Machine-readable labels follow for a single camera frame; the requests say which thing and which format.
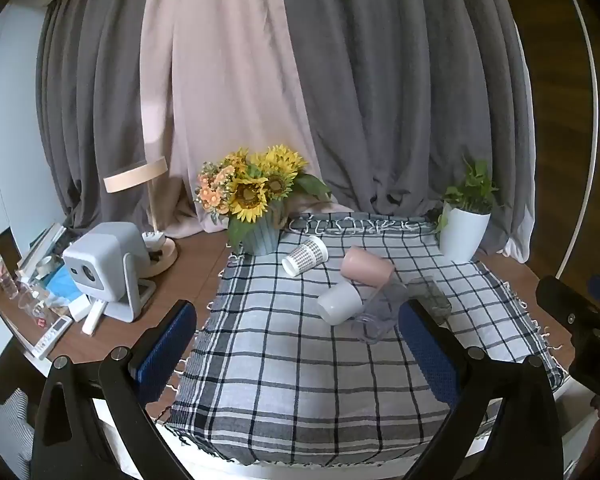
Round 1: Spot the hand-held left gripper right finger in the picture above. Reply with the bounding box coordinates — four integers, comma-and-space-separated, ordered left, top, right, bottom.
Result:
397, 299, 566, 480

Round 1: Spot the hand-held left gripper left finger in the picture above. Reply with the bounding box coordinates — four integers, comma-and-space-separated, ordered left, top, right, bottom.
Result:
30, 299, 198, 480

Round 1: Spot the grey glass cup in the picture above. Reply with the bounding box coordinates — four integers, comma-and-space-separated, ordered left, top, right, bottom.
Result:
407, 276, 453, 324

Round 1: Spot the clear plastic cup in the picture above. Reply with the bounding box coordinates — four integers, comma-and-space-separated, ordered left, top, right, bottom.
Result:
351, 282, 410, 345

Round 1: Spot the white cup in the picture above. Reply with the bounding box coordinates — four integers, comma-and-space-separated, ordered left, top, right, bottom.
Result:
316, 282, 365, 325

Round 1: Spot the pink cup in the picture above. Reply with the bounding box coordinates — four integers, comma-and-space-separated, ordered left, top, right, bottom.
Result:
341, 246, 396, 289

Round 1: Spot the patterned paper cup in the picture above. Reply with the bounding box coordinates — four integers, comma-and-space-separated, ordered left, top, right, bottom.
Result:
281, 236, 329, 278

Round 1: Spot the slim white remote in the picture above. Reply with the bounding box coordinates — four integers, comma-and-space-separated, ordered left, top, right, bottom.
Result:
81, 299, 106, 336

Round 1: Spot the checked grey white cloth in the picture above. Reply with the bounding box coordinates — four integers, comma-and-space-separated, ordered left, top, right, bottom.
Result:
162, 212, 567, 466

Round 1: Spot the white remote control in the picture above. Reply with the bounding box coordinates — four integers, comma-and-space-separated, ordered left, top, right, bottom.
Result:
32, 315, 74, 360

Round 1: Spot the white plant pot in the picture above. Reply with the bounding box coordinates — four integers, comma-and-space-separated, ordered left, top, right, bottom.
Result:
438, 201, 492, 264

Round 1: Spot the grey white projector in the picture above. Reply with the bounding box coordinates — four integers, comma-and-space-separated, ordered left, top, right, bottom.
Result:
62, 222, 157, 322

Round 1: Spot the blue packet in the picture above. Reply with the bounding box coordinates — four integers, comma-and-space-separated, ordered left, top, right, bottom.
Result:
45, 265, 82, 307

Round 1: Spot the green potted plant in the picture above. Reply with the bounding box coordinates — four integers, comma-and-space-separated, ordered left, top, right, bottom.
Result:
432, 157, 502, 235

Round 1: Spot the ribbed blue-grey vase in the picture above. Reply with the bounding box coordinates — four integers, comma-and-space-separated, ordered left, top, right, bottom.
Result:
240, 201, 284, 256

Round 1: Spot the stack of books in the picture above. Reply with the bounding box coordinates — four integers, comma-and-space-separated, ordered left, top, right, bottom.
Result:
15, 222, 69, 282

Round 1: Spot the striped cloth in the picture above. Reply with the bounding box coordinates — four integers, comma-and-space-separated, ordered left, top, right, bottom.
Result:
0, 387, 35, 463

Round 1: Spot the white curved pole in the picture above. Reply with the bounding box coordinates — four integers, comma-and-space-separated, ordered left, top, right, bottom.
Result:
554, 0, 600, 281

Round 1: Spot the wooden desk lamp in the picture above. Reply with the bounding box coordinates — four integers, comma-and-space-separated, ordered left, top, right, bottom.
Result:
103, 156, 179, 277

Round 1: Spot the clear water bottle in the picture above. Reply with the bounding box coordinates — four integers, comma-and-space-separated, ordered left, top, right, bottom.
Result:
0, 242, 19, 297

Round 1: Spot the tan cloth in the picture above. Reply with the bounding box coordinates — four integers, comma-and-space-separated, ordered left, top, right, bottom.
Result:
279, 194, 355, 232

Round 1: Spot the sunflower bouquet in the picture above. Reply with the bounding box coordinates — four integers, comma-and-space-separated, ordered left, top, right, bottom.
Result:
194, 145, 332, 252

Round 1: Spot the grey curtain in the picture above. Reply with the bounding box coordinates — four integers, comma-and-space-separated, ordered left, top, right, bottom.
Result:
35, 0, 156, 233
275, 0, 537, 263

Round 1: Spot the pink curtain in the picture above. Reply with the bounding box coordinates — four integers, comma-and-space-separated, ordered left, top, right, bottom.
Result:
139, 0, 353, 240

